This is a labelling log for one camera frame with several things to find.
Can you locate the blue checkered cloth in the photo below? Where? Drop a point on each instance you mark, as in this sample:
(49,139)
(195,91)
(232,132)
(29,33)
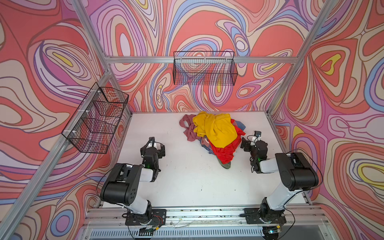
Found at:
(239,125)

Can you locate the pink printed cloth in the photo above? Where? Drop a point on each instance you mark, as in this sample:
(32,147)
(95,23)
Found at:
(205,143)

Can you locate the red cloth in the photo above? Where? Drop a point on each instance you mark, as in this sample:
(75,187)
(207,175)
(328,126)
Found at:
(226,154)

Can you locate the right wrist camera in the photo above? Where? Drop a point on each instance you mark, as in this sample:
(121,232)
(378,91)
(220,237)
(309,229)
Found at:
(256,136)

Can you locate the black wire basket left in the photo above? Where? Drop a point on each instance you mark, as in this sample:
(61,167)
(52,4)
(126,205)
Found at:
(100,113)

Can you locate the green cloth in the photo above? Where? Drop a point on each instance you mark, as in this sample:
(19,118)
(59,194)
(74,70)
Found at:
(226,165)

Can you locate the black wire basket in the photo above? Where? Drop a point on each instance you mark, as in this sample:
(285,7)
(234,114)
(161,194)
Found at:
(100,113)
(207,68)

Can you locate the aluminium rail base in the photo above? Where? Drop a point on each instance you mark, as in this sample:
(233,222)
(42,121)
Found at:
(303,222)

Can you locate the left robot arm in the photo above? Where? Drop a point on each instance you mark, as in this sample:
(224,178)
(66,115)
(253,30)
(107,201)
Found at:
(122,184)

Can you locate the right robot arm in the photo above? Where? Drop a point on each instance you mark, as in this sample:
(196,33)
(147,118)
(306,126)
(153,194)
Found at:
(296,174)

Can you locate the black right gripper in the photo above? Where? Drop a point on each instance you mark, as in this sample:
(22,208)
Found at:
(247,144)

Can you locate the yellow cloth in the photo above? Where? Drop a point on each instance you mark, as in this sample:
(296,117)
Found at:
(217,128)

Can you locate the black wire basket back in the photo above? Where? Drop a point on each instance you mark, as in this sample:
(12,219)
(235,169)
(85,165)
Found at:
(207,68)

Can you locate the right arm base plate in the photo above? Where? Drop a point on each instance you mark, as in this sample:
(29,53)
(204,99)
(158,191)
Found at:
(263,216)

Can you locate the maroon cloth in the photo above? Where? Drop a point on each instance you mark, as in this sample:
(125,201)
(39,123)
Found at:
(187,123)

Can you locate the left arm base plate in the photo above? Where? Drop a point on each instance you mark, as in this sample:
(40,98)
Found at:
(152,218)

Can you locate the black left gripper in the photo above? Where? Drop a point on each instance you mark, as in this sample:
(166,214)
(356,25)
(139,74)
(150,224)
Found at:
(161,150)

